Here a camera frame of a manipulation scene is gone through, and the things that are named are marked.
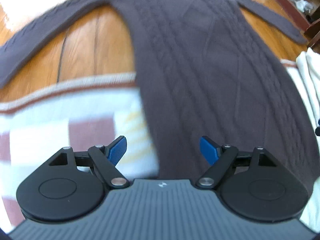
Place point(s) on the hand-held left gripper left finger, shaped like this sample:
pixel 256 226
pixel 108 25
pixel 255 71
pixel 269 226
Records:
pixel 117 151

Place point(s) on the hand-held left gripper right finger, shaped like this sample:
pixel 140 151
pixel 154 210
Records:
pixel 208 151

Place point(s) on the dark brown knit sweater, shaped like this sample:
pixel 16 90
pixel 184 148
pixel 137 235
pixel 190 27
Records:
pixel 200 80

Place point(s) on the plaid blanket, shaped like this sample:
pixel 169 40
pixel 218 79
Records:
pixel 50 115

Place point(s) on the white folded cloth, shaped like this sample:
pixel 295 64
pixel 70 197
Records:
pixel 310 80

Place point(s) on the dark wooden shelf unit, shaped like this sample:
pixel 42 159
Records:
pixel 292 12

